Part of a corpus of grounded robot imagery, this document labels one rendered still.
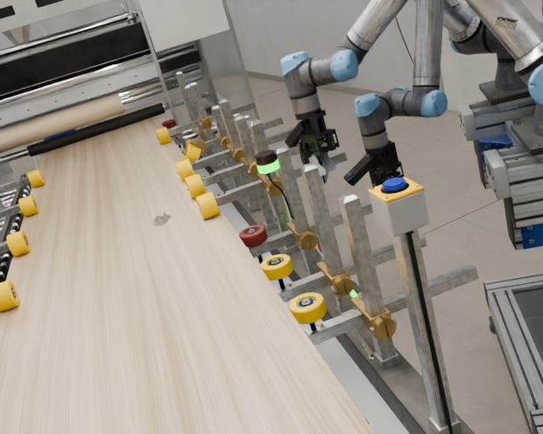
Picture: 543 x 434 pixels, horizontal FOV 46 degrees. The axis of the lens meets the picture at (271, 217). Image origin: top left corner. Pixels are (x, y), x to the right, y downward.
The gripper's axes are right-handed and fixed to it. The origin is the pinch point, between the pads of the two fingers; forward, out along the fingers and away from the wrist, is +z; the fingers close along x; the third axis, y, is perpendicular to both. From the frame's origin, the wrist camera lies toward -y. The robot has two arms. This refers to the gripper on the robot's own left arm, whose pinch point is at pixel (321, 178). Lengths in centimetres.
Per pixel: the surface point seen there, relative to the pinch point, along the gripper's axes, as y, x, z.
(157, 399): 30, -74, 13
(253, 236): -12.9, -19.2, 11.1
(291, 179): -5.6, -6.0, -1.8
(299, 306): 30.4, -37.0, 12.6
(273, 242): -13.4, -13.2, 16.2
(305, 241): -4.1, -8.3, 16.6
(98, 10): -826, 286, -78
